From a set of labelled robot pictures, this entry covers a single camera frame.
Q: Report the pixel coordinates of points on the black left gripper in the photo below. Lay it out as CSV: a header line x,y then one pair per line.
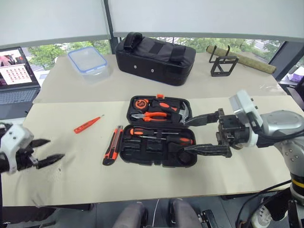
x,y
25,159

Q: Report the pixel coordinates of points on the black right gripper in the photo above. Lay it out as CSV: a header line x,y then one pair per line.
x,y
231,129

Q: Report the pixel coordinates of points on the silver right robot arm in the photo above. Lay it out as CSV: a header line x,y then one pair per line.
x,y
280,123

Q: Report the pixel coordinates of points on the black plastic tool case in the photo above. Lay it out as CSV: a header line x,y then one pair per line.
x,y
145,153

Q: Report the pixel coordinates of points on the orange voltage tester screwdriver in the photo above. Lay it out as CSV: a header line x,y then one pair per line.
x,y
86,125

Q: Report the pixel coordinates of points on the beige table sheet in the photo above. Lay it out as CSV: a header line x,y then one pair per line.
x,y
95,180
142,91

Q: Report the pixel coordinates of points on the open laptop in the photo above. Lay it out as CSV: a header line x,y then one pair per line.
x,y
16,95

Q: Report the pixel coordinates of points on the long orange black screwdriver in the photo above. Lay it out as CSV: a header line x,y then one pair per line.
x,y
137,131

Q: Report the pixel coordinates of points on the orange black utility knife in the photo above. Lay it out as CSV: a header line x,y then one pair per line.
x,y
113,147

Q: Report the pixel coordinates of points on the orange black tape measure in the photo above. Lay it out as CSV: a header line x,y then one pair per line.
x,y
141,104

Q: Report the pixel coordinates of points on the dark grey rounded shape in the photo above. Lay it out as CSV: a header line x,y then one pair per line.
x,y
184,215
130,216

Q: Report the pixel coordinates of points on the rolled olive mat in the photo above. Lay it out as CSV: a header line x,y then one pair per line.
x,y
256,63

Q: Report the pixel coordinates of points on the black fabric bag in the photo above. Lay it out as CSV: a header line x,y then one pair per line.
x,y
152,59

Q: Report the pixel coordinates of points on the white sneaker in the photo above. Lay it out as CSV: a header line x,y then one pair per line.
x,y
260,216

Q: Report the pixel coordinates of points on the clear container with blue lid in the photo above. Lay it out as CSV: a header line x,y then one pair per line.
x,y
88,61

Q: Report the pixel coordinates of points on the white roller blind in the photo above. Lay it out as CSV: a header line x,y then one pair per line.
x,y
47,19
202,16

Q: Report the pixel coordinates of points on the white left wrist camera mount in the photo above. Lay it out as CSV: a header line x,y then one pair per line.
x,y
14,137

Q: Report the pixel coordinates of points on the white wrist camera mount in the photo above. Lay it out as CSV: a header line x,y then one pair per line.
x,y
242,104
14,137

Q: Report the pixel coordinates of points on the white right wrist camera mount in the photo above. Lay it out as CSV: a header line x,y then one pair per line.
x,y
242,104

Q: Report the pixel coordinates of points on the black metal bracket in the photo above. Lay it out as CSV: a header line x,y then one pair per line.
x,y
207,218

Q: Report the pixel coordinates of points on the dark slanted window frame post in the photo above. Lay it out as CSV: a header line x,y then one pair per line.
x,y
285,57

